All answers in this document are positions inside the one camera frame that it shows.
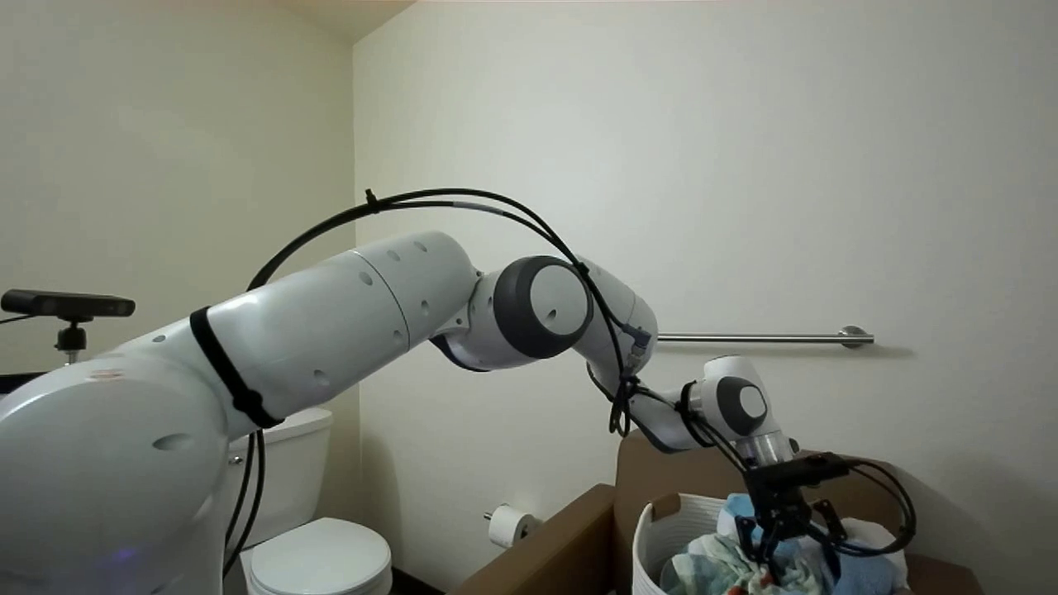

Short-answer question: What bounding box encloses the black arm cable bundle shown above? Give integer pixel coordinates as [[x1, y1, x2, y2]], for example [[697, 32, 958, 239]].
[[220, 184, 920, 583]]

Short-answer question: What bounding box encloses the chrome wall towel bar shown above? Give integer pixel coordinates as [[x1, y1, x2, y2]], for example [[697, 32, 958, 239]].
[[658, 326, 877, 351]]

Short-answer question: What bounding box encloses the white toilet paper roll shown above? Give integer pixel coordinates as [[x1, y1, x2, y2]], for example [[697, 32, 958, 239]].
[[487, 505, 537, 548]]

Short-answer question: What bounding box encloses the white woven hamper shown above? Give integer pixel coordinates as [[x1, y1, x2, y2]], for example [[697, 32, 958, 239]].
[[627, 493, 723, 595]]

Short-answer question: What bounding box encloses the small floral patterned towel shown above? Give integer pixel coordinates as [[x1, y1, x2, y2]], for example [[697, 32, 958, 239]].
[[658, 534, 828, 595]]

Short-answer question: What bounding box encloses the brown armchair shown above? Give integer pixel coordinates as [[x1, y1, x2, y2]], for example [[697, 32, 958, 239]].
[[446, 432, 983, 595]]

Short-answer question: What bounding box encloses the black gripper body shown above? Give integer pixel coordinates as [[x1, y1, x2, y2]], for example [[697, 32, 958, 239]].
[[737, 484, 842, 570]]

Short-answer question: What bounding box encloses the black camera on stand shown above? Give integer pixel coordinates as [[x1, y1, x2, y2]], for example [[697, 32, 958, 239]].
[[0, 288, 135, 359]]

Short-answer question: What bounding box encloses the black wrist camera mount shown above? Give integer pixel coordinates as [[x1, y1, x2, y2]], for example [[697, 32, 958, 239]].
[[745, 454, 857, 493]]

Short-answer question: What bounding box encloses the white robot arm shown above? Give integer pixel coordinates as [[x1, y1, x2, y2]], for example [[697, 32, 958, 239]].
[[0, 233, 794, 595]]

